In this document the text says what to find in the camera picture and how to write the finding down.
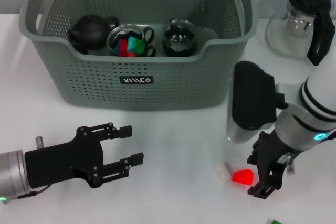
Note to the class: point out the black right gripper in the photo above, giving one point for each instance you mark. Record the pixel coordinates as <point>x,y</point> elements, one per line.
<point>270,155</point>

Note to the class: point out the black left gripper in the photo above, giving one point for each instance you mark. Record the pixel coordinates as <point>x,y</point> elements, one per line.
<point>65,161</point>

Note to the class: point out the green brick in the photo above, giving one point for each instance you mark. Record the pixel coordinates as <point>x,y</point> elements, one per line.
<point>275,222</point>
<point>141,49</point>

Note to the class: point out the blue square brick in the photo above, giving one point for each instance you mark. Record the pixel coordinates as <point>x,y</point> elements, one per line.
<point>116,49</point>

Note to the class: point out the dark red brick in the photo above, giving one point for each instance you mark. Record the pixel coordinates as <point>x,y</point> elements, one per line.
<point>123,46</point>

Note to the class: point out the teal square brick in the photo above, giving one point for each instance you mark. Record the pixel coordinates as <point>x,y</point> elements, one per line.
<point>132,43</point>

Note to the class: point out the grey perforated storage basket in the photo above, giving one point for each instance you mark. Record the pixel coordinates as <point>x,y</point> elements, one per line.
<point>157,90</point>

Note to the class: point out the large red sloped brick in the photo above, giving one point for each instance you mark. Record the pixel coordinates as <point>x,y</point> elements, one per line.
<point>242,177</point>

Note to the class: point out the silver right connector plug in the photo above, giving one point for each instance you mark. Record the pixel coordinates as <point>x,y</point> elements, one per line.
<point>290,163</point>

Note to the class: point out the silver connector plug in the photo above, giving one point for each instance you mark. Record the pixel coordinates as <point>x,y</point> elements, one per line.
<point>290,163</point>
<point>39,142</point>

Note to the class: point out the translucent white brick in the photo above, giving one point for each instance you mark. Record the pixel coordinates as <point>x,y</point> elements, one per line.
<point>221,172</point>

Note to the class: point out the silver left connector plug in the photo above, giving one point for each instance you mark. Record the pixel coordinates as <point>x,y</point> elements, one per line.
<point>39,142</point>

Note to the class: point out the small black clay cup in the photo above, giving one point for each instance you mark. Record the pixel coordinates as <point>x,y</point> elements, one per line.
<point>82,48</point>

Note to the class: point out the black clay teapot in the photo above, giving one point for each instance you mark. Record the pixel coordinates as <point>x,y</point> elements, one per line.
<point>90,31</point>

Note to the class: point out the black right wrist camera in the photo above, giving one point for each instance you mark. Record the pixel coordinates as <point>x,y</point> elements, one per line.
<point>249,103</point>

